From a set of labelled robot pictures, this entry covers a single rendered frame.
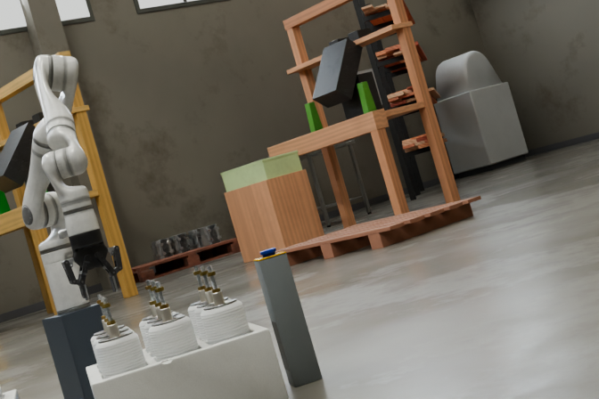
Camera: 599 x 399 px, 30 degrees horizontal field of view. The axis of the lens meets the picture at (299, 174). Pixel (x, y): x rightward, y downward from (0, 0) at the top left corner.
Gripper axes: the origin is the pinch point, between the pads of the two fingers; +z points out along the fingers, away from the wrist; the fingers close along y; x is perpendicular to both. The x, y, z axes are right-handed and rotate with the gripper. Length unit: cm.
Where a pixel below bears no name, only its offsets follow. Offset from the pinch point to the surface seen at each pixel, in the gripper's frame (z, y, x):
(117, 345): 10.8, -6.8, -27.8
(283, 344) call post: 24.0, 34.6, -16.0
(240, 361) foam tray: 21.4, 15.6, -35.9
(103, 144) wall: -106, 273, 889
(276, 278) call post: 8.6, 37.2, -16.5
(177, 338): 13.3, 5.4, -30.6
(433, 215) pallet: 29, 277, 298
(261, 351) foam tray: 20.8, 20.5, -37.0
